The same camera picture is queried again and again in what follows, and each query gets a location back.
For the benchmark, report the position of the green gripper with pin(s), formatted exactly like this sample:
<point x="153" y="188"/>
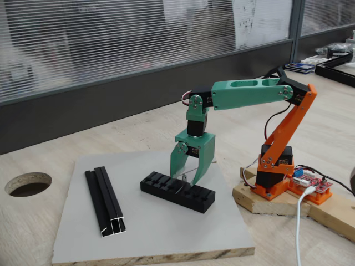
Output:
<point x="206" y="151"/>

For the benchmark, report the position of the small bent metal pin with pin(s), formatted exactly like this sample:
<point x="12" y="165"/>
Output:
<point x="184" y="178"/>

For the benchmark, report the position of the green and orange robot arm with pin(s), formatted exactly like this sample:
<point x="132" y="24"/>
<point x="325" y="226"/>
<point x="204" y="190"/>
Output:
<point x="244" y="95"/>

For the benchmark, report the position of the black slotted rack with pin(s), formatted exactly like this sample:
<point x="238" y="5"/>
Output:
<point x="199" y="199"/>

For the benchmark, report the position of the orange 3D-printed circuit board mount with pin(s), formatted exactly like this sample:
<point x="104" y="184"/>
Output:
<point x="319" y="197"/>

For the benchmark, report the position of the grey plywood board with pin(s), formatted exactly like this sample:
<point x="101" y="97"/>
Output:
<point x="152" y="235"/>

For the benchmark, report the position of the black aluminium profile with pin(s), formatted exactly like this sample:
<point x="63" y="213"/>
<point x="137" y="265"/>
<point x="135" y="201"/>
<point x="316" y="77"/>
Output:
<point x="106" y="202"/>

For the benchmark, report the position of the wooden base block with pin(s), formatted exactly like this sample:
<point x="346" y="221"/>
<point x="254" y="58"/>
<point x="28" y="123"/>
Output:
<point x="277" y="206"/>

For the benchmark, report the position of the red controller board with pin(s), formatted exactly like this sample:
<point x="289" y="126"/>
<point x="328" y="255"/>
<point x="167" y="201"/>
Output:
<point x="319" y="184"/>

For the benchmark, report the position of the stack of blue cards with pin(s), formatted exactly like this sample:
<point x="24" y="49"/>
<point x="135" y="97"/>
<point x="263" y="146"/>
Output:
<point x="301" y="67"/>

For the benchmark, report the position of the striped window glass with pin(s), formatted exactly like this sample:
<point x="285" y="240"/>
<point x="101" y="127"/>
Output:
<point x="327" y="14"/>
<point x="111" y="41"/>

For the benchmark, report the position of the wooden plank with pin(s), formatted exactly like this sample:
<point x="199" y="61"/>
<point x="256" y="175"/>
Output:
<point x="332" y="216"/>

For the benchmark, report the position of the printed paper sheet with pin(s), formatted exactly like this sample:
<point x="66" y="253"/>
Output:
<point x="263" y="22"/>

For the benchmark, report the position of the white packets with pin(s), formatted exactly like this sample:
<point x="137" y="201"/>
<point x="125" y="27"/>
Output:
<point x="313" y="59"/>

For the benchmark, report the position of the dark rounded object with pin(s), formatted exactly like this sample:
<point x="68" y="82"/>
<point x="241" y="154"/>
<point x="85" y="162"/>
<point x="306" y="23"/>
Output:
<point x="352" y="180"/>

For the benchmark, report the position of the clear bag of parts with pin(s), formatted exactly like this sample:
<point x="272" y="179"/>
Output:
<point x="335" y="49"/>

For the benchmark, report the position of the black rectangular frame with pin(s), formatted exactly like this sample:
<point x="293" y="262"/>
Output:
<point x="332" y="72"/>

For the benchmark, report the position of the grey window frame post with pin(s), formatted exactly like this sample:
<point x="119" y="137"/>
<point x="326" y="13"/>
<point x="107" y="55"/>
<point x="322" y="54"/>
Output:
<point x="296" y="27"/>

